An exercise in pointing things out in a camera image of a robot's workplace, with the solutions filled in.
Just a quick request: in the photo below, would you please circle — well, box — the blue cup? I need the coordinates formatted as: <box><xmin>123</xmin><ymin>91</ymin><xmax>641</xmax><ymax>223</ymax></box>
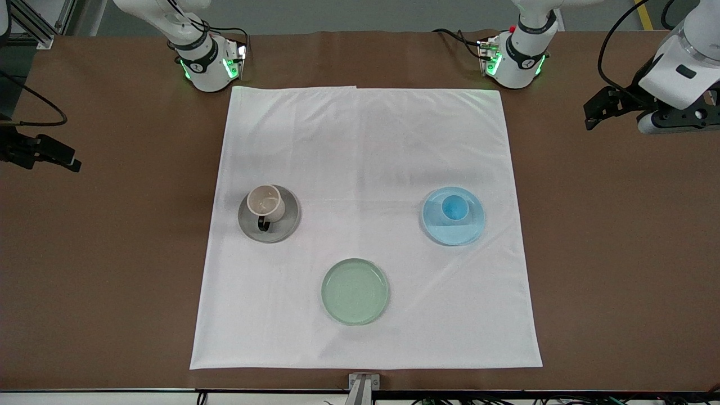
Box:
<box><xmin>440</xmin><ymin>195</ymin><xmax>470</xmax><ymax>226</ymax></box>

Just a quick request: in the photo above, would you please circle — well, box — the white mug black handle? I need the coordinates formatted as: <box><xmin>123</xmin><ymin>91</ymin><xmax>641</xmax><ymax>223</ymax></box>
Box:
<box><xmin>247</xmin><ymin>184</ymin><xmax>286</xmax><ymax>232</ymax></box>

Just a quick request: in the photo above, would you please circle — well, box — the blue plate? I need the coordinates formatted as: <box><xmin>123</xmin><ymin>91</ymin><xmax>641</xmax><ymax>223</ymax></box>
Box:
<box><xmin>422</xmin><ymin>186</ymin><xmax>487</xmax><ymax>246</ymax></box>

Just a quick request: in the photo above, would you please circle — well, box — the gray plate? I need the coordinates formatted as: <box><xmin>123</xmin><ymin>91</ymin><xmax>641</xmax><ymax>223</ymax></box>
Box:
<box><xmin>237</xmin><ymin>184</ymin><xmax>302</xmax><ymax>244</ymax></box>

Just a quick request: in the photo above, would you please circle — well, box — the green plate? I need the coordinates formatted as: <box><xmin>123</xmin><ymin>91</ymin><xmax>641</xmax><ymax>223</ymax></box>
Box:
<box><xmin>321</xmin><ymin>258</ymin><xmax>390</xmax><ymax>326</ymax></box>

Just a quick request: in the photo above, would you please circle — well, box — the white table cloth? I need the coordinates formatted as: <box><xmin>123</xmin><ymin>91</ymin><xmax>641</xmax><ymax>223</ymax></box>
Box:
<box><xmin>190</xmin><ymin>85</ymin><xmax>543</xmax><ymax>371</ymax></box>

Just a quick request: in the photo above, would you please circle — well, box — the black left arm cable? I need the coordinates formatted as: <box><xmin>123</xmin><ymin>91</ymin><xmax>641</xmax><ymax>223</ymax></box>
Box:
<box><xmin>597</xmin><ymin>0</ymin><xmax>676</xmax><ymax>99</ymax></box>

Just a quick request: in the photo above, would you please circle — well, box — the aluminium frame profile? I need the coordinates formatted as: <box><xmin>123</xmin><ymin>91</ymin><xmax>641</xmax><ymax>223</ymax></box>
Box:
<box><xmin>0</xmin><ymin>0</ymin><xmax>77</xmax><ymax>50</ymax></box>

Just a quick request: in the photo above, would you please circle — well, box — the black left base cable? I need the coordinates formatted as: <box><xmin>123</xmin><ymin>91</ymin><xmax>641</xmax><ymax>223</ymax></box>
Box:
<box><xmin>432</xmin><ymin>27</ymin><xmax>485</xmax><ymax>60</ymax></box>

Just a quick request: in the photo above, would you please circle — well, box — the table edge rail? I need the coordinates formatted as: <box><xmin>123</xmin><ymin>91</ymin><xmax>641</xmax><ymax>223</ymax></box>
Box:
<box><xmin>0</xmin><ymin>388</ymin><xmax>720</xmax><ymax>405</ymax></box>

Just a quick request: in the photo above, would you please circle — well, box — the metal bracket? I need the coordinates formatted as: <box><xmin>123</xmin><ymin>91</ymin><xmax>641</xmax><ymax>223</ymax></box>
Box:
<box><xmin>348</xmin><ymin>373</ymin><xmax>381</xmax><ymax>405</ymax></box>

